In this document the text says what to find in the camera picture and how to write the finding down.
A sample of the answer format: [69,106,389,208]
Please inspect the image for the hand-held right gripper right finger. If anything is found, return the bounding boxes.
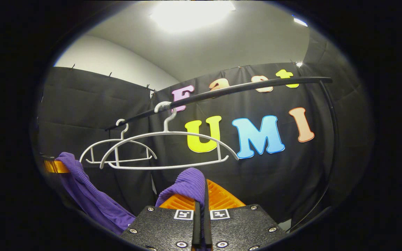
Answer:
[204,180,289,251]

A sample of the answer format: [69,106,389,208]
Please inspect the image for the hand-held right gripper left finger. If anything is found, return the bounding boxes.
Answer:
[120,193,202,251]

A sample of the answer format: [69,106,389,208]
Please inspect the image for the purple corduroy jacket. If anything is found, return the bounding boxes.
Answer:
[55,152,207,236]

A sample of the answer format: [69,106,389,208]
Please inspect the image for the white plastic clothes hanger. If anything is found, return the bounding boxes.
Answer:
[80,119,158,165]
[100,101,239,170]

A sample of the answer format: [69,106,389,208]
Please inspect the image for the black metal clothes rack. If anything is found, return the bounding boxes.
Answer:
[105,77,338,232]

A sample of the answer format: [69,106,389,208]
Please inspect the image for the black backdrop cloth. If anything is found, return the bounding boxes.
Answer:
[37,28,374,227]

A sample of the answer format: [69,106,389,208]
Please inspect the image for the large rectangular ceiling light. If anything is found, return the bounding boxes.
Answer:
[151,0,237,32]

